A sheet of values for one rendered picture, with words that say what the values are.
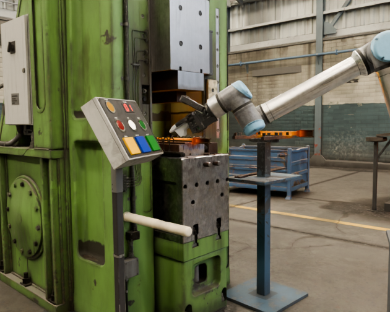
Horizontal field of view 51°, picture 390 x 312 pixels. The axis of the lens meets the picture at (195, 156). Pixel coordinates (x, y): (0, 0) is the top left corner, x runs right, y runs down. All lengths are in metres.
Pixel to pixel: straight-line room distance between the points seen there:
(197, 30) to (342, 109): 7.84
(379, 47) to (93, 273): 1.76
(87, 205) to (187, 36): 1.09
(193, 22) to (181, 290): 1.43
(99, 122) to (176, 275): 1.02
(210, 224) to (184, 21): 1.10
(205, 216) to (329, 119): 7.96
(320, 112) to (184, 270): 8.19
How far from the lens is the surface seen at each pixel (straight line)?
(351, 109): 9.84
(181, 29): 2.21
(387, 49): 1.66
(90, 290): 2.44
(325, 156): 10.09
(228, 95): 1.66
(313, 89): 1.78
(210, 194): 2.27
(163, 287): 2.38
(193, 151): 2.22
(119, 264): 1.87
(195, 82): 2.24
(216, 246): 2.38
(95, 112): 1.63
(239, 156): 6.18
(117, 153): 1.58
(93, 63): 2.31
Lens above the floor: 1.10
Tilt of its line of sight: 5 degrees down
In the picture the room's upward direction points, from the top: 1 degrees counter-clockwise
